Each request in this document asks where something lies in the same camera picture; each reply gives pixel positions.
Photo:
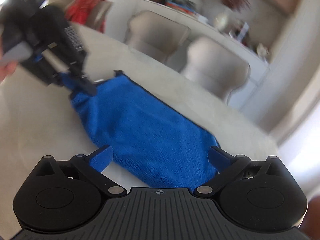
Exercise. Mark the person's left hand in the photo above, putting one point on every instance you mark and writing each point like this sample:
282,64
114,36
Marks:
7,70

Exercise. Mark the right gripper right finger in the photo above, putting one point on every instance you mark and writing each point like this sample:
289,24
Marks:
256,195

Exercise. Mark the blue and grey towel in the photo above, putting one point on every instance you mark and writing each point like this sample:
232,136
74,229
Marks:
150,139

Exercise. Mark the chair with red cloth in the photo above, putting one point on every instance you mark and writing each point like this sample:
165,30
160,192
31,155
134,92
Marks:
91,13

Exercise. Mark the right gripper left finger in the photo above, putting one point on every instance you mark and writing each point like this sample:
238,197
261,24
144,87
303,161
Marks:
61,196

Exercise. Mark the left beige dining chair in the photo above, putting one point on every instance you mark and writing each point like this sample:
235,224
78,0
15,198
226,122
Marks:
155,35

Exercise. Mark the white sideboard cabinet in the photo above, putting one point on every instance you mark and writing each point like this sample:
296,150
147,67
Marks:
259,68

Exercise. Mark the right beige dining chair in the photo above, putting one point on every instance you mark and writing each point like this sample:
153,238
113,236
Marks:
215,68

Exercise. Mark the stack of books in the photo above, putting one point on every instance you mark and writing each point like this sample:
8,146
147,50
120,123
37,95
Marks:
182,8

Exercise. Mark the beige dining chair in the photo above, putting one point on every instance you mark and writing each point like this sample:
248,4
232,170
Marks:
215,68
155,35

